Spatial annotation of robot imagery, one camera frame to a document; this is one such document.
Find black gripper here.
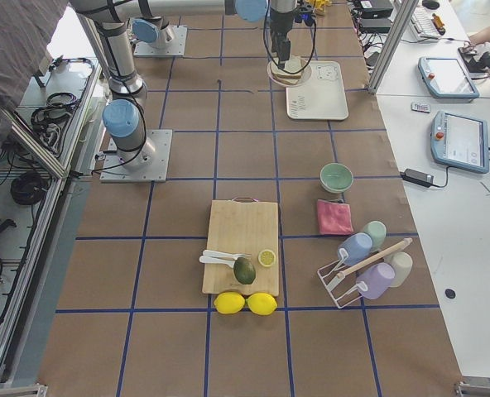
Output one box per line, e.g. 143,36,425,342
269,0,297,68

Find bread slice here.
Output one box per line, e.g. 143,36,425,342
271,55,302,74
271,70,301,85

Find round beige plate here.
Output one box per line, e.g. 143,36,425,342
267,55,311,87

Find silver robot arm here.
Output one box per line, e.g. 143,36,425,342
132,1,299,69
70,1,267,175

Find bread slice on plate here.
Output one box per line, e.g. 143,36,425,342
271,70,301,85

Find beige bear tray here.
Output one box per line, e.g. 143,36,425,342
286,60,348,121

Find green bowl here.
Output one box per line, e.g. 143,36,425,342
319,163,353,194

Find far teach pendant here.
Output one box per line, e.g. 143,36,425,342
418,57,480,100

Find teach pendant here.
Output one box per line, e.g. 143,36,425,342
430,111,489,174
418,57,480,100

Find pink cloth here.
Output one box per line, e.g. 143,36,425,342
316,199,353,236

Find wooden cutting board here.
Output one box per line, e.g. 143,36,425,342
202,200,280,297

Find black power adapter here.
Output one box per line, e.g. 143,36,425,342
400,168,434,188

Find near teach pendant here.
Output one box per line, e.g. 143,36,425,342
430,111,489,174

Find green cup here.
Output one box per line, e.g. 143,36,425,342
361,220,387,252

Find half lemon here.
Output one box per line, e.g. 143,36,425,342
257,249,276,268

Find blue cup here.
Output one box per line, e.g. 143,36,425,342
338,232,372,266

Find white plastic knife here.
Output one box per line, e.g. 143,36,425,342
203,250,251,261

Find white plastic fork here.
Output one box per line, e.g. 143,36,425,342
199,256,236,269

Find green avocado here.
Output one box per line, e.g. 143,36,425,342
233,257,256,285

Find beige cup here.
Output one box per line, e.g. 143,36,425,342
384,251,413,288

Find purple cup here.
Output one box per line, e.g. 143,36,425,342
356,262,396,299

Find right yellow lemon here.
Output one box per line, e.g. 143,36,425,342
247,293,277,316

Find yellow lemon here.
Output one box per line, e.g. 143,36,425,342
214,291,246,314
247,293,277,316

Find left yellow lemon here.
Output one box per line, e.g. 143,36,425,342
214,291,246,314

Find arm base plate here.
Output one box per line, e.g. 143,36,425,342
100,129,172,183
132,20,188,58

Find white wire cup rack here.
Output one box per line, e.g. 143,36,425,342
316,237,414,309

